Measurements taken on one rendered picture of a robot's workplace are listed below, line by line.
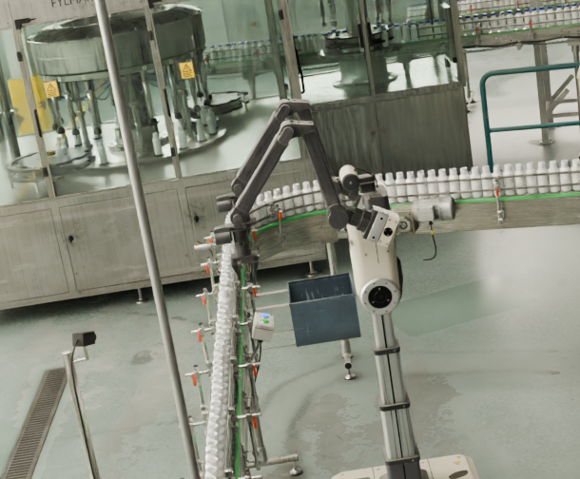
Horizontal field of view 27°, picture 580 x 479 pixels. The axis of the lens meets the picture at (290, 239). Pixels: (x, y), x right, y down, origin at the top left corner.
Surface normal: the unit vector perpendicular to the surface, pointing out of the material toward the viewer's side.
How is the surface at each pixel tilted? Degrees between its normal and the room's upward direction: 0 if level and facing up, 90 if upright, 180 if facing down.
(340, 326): 90
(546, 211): 91
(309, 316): 90
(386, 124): 90
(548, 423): 0
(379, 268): 101
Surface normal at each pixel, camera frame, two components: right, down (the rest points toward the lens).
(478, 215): -0.28, 0.32
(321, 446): -0.15, -0.94
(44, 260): 0.04, 0.29
